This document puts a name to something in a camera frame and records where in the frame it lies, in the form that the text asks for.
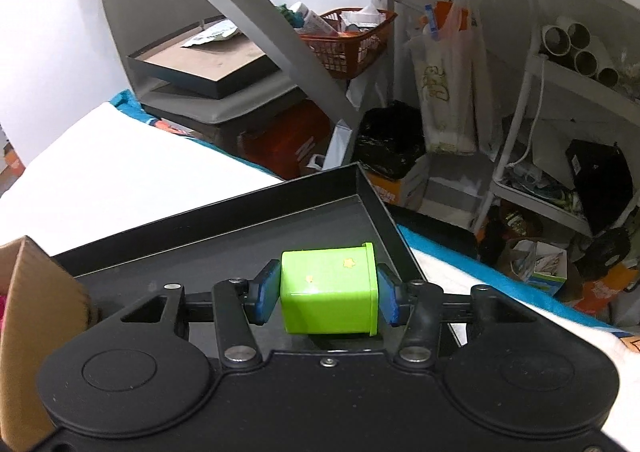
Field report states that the green toy box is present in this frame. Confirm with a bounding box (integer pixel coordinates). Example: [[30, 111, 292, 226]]
[[279, 242, 379, 336]]

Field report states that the orange packet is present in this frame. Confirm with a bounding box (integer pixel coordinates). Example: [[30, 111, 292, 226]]
[[575, 262, 640, 318]]

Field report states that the white cable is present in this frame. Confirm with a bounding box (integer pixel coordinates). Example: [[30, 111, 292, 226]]
[[510, 27, 551, 168]]

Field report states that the clear plastic storage box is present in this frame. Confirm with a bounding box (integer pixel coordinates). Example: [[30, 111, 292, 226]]
[[420, 152, 493, 233]]

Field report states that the grey desk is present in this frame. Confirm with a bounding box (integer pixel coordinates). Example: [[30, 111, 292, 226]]
[[170, 0, 640, 135]]

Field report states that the red storage box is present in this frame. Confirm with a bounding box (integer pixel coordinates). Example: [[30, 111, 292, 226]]
[[237, 99, 333, 180]]

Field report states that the white plastic bag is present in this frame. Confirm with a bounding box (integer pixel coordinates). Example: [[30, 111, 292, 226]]
[[407, 0, 501, 155]]

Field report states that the white shelf rack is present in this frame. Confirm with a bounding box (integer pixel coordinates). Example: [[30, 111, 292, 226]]
[[475, 22, 640, 238]]

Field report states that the black garbage bag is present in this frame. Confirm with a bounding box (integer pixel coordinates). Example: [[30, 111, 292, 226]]
[[352, 102, 426, 180]]

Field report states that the red plastic basket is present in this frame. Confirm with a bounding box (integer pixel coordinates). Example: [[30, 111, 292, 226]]
[[300, 7, 398, 80]]

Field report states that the brown cardboard box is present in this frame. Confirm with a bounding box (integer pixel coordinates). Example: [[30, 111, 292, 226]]
[[0, 236, 93, 452]]

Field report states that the white orange cardboard box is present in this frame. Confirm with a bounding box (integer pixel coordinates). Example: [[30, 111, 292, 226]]
[[362, 154, 431, 208]]

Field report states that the small white teal box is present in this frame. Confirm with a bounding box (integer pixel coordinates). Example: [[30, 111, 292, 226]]
[[510, 238, 568, 298]]

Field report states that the black plastic tray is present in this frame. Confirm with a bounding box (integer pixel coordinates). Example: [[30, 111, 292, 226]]
[[50, 163, 428, 363]]

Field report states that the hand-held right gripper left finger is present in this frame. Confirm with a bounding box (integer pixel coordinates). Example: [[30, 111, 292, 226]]
[[100, 259, 282, 368]]

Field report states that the white mailer bag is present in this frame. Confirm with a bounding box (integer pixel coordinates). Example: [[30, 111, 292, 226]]
[[180, 19, 246, 48]]

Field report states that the grey plastic tray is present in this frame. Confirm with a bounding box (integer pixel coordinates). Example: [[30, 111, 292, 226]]
[[135, 77, 306, 125]]

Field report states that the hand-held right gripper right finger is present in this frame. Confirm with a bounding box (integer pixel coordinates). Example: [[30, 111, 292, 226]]
[[378, 264, 541, 367]]

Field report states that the grey panel board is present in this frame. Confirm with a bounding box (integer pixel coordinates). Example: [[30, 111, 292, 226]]
[[97, 0, 251, 98]]

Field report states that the black framed brown board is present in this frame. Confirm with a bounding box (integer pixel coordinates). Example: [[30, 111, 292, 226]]
[[125, 34, 281, 100]]

